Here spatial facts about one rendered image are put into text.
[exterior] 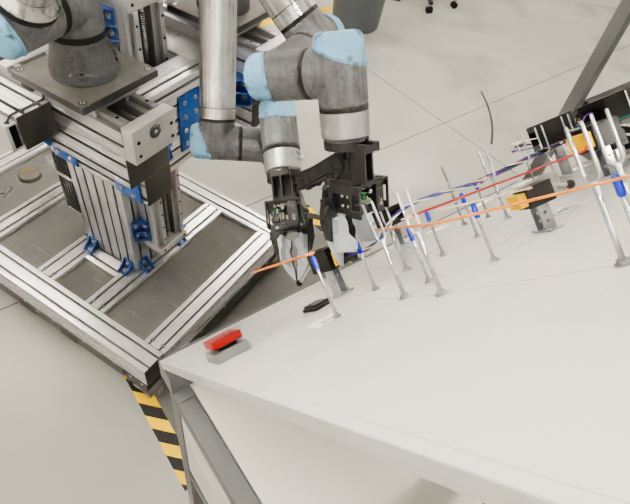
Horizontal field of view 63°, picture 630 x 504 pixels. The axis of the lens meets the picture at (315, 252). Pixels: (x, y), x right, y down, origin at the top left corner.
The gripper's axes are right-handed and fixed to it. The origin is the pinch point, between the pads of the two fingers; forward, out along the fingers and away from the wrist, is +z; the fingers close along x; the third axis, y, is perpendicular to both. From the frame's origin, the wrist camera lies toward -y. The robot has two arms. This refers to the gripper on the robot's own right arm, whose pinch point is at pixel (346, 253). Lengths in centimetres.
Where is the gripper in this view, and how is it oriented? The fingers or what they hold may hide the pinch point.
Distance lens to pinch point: 88.7
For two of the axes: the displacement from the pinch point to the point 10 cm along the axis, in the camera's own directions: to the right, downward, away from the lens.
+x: 7.1, -3.5, 6.1
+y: 6.9, 2.2, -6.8
